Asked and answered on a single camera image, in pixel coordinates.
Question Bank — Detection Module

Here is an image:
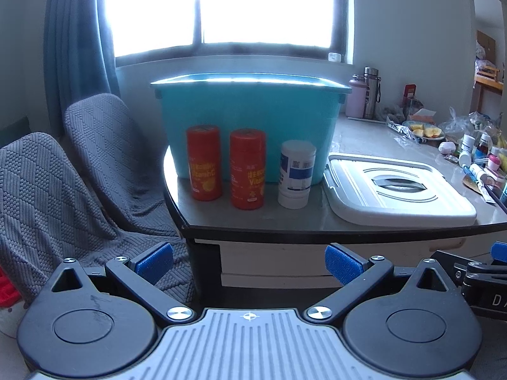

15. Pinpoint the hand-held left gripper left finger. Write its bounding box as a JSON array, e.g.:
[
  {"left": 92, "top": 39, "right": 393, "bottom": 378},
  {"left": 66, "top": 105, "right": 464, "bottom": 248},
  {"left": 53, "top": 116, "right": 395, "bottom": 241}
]
[{"left": 51, "top": 243, "right": 197, "bottom": 323}]

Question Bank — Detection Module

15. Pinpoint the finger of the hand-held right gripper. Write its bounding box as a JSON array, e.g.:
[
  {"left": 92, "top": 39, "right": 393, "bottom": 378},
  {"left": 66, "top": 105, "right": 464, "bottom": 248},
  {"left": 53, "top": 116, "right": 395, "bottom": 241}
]
[
  {"left": 490, "top": 241, "right": 507, "bottom": 264},
  {"left": 431, "top": 249, "right": 469, "bottom": 286}
]

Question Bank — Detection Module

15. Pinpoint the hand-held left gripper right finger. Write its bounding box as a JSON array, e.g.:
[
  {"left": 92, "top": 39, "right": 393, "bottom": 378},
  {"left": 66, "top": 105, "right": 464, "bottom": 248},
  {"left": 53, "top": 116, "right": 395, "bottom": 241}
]
[{"left": 303, "top": 244, "right": 456, "bottom": 324}]

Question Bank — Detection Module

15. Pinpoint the white plastic bin lid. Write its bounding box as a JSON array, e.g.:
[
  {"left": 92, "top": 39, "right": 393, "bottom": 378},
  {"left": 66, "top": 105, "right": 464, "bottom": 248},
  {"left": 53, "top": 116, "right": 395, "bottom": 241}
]
[{"left": 323, "top": 153, "right": 478, "bottom": 226}]

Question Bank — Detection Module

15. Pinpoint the white blue-label supplement bottle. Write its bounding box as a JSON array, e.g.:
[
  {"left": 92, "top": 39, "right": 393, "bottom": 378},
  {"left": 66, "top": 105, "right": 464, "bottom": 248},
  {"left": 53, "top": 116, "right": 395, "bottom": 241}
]
[{"left": 277, "top": 140, "right": 318, "bottom": 210}]

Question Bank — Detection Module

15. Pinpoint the orange supplement bottle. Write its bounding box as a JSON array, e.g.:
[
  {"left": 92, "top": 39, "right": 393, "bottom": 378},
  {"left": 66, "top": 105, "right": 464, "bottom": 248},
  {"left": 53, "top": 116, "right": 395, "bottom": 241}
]
[
  {"left": 186, "top": 124, "right": 222, "bottom": 202},
  {"left": 230, "top": 128, "right": 267, "bottom": 210}
]

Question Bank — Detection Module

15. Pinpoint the teal plastic storage bin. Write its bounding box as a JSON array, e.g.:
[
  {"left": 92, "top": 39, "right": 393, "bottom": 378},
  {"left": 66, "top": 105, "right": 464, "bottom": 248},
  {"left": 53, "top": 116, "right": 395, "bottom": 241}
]
[{"left": 151, "top": 72, "right": 352, "bottom": 185}]

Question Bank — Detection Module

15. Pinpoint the black pen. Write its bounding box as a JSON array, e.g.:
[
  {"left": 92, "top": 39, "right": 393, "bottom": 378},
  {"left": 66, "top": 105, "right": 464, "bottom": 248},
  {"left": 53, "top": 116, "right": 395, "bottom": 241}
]
[{"left": 481, "top": 184, "right": 507, "bottom": 211}]

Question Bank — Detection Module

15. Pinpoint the blue white tube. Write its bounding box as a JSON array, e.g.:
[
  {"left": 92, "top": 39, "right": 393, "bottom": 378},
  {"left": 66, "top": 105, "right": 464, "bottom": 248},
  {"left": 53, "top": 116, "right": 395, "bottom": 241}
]
[{"left": 463, "top": 164, "right": 489, "bottom": 185}]

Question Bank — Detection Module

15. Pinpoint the brown glass medicine bottle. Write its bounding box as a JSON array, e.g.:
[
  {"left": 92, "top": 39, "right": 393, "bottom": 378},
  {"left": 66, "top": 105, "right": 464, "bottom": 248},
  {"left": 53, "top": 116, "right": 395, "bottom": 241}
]
[{"left": 474, "top": 132, "right": 492, "bottom": 163}]

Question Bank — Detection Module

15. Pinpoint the grey knit-covered chair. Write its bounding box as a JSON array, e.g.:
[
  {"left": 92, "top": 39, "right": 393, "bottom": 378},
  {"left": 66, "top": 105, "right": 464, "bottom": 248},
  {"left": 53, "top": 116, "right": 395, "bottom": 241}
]
[
  {"left": 63, "top": 93, "right": 179, "bottom": 234},
  {"left": 0, "top": 132, "right": 196, "bottom": 305}
]

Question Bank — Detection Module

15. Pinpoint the plate of cut fruit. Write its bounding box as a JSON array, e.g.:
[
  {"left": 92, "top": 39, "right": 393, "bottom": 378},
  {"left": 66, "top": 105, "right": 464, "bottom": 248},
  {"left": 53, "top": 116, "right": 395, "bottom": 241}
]
[{"left": 408, "top": 123, "right": 446, "bottom": 141}]

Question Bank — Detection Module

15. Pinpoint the clear plastic bag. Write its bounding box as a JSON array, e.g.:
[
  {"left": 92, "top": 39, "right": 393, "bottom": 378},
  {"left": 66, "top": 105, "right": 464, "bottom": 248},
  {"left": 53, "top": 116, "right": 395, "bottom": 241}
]
[{"left": 440, "top": 107, "right": 500, "bottom": 136}]

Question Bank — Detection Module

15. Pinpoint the crinkled clear wrapper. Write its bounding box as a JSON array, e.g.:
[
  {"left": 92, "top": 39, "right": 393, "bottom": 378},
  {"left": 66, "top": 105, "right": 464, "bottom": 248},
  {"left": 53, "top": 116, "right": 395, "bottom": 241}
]
[{"left": 386, "top": 121, "right": 420, "bottom": 142}]

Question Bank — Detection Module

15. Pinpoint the red textured cloth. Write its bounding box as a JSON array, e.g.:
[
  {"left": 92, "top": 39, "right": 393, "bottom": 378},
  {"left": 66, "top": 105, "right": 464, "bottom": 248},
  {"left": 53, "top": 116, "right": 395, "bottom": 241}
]
[{"left": 0, "top": 265, "right": 21, "bottom": 309}]

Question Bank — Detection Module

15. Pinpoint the pink water bottle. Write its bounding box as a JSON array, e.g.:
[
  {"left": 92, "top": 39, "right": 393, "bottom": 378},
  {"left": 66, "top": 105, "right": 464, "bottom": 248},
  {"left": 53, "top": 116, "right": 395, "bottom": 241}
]
[{"left": 346, "top": 74, "right": 367, "bottom": 118}]

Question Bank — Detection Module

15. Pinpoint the stainless steel thermos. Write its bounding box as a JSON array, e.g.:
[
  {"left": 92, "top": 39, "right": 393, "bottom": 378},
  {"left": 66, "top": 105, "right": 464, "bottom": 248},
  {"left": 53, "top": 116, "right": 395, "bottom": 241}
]
[{"left": 362, "top": 67, "right": 382, "bottom": 119}]

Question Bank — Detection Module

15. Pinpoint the wooden shelf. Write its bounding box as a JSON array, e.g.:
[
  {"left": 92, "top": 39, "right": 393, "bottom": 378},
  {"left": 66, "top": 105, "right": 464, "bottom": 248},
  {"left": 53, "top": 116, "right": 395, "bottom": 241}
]
[{"left": 473, "top": 61, "right": 507, "bottom": 111}]

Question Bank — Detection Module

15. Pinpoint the blue curtain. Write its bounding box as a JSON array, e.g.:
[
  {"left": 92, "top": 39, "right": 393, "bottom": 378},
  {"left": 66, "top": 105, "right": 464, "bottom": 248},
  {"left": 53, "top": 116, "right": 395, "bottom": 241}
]
[{"left": 43, "top": 0, "right": 120, "bottom": 131}]

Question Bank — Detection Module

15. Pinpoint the dark-framed window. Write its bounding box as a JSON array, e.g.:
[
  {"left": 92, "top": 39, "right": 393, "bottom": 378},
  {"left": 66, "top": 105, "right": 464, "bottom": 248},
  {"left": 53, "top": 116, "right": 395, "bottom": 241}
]
[{"left": 97, "top": 0, "right": 355, "bottom": 66}]

